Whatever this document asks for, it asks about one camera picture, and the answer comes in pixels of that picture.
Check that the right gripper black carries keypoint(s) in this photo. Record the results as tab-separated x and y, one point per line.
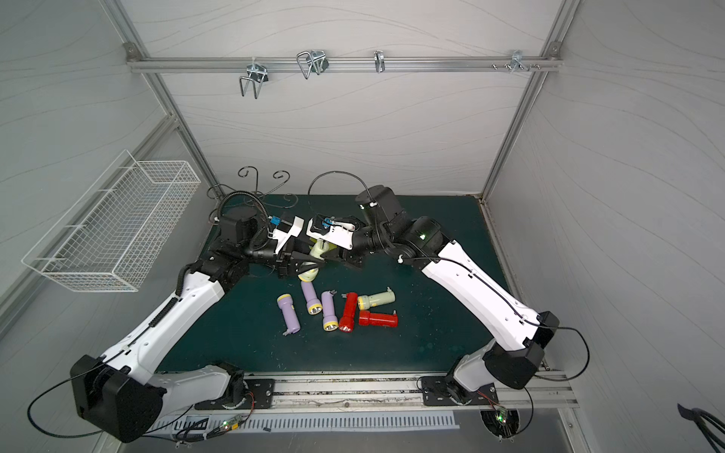
351	252

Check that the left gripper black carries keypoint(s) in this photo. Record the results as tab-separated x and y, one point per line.
286	259

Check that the red flashlight horizontal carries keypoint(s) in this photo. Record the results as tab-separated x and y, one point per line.
368	318

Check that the pale green flashlight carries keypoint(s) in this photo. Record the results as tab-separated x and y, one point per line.
365	303
317	255

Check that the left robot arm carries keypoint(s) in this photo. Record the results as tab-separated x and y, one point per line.
121	391

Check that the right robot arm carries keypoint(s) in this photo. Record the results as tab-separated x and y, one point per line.
520	334

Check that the purple flashlight leftmost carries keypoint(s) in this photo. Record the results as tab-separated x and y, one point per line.
286	305

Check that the purple flashlight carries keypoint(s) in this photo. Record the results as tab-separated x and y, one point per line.
286	305
313	303
330	320

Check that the purple flashlight middle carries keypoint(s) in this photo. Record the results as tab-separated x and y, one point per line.
313	303

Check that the purple flashlight right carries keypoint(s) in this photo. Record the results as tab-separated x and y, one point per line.
330	320

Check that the red flashlight upright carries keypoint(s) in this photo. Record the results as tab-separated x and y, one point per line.
347	321

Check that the dark green table mat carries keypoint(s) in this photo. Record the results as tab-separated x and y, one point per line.
245	327

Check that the left green-lit circuit board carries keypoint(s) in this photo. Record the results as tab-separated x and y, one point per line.
232	424

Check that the green-lit circuit board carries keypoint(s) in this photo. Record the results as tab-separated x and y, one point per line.
232	424
502	416

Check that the white vent strip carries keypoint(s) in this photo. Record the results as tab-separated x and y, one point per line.
370	421

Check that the small metal hook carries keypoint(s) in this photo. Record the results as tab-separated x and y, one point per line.
379	61

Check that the metal double hook left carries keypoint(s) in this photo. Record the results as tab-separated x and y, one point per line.
253	81

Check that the metal double hook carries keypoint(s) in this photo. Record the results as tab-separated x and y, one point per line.
312	62
253	81

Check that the right green-lit circuit board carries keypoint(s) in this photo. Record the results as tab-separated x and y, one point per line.
502	416

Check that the metal double hook middle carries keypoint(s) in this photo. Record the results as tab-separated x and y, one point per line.
312	62

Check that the black object bottom right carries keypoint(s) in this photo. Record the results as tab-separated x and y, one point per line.
711	427

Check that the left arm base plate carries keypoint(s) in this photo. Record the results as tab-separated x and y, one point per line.
260	393

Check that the aluminium front rail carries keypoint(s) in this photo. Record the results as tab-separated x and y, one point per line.
304	393

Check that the aluminium rail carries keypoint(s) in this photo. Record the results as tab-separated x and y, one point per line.
304	393
338	65

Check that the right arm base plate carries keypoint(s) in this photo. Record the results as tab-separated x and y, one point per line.
436	392

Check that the white wire basket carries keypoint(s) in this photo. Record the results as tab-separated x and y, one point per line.
109	239

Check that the metal hook bracket right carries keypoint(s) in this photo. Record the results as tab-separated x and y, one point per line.
517	63

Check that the aluminium top rail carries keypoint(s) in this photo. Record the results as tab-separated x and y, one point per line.
338	65

